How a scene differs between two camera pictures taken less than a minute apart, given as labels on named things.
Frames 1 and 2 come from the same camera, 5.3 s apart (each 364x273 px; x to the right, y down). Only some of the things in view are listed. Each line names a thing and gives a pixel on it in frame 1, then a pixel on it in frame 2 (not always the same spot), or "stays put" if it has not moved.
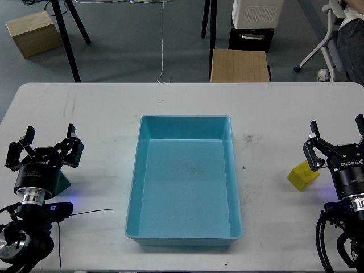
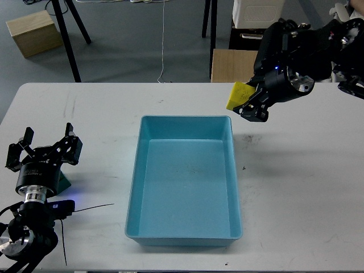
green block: x=62 y=183 stays put
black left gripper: x=38 y=177 stays put
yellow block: x=302 y=176 to x=240 y=94
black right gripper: x=348 y=172 to x=278 y=84
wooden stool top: x=239 y=66 stays put
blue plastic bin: x=184 y=189 stays put
